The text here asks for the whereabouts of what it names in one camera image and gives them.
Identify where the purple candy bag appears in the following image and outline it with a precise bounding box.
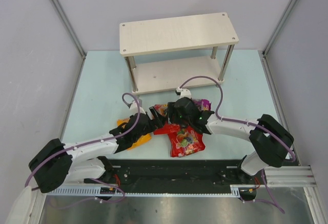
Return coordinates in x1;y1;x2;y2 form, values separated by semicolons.
192;99;211;111

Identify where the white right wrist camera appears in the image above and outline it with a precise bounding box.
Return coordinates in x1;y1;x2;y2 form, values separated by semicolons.
175;87;192;99

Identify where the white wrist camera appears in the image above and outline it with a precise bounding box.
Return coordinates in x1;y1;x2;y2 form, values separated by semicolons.
128;99;144;114
175;87;192;99

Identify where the aluminium left corner post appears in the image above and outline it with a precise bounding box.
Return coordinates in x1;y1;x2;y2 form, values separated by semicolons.
49;0;87;60

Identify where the white slotted cable duct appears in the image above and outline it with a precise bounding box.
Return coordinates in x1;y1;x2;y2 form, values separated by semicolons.
48;185;255;198

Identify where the aluminium right corner post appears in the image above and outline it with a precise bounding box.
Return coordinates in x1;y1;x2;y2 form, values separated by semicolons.
262;0;299;57

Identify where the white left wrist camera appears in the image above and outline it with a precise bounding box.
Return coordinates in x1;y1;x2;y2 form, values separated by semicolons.
128;99;144;114

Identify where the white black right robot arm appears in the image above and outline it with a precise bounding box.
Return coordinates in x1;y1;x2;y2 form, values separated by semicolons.
168;97;296;176

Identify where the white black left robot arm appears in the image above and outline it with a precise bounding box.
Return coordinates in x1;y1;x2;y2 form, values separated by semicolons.
28;107;168;193

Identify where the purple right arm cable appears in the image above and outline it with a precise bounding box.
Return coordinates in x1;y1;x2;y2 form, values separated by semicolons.
178;75;297;214

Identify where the beige two-tier shelf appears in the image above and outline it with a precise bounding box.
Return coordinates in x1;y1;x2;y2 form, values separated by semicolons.
119;12;239;94

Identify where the aluminium right side rail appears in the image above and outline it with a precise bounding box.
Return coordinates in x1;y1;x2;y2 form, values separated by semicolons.
261;52;328;224

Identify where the red candy bag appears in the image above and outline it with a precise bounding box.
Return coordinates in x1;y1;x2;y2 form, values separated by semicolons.
153;104;180;135
168;127;206;157

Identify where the aluminium corner post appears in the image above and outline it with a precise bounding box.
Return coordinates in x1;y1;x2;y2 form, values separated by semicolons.
49;0;87;60
262;0;299;57

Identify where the orange candy bag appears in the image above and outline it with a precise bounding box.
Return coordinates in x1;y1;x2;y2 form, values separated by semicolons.
116;117;152;151

